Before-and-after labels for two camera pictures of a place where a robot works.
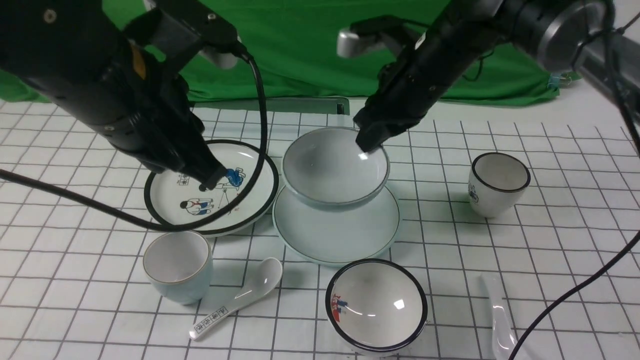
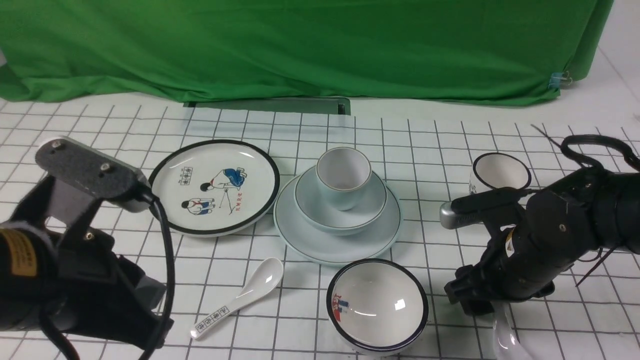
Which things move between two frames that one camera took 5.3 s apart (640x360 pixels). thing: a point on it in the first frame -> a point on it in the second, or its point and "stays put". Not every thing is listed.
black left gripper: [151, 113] -> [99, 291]
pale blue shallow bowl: [324, 169] -> [310, 204]
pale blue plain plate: [340, 234] stays put
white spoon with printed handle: [264, 277] stays put
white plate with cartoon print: [170, 199] stays put
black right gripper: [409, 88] -> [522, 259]
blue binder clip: [555, 79] stays put
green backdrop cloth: [296, 41] stays put
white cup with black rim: [496, 183] stays put
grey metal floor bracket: [340, 105] stays put
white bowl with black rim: [378, 306] stays put
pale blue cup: [179, 264] -> [342, 173]
